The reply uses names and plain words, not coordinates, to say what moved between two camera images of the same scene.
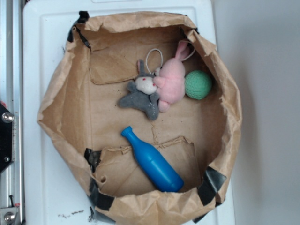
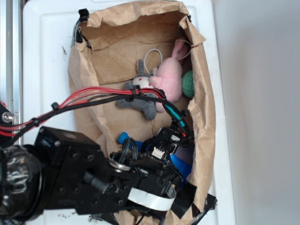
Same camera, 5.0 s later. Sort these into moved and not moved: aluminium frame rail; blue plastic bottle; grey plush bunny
Moved: blue plastic bottle
Not moved: grey plush bunny; aluminium frame rail
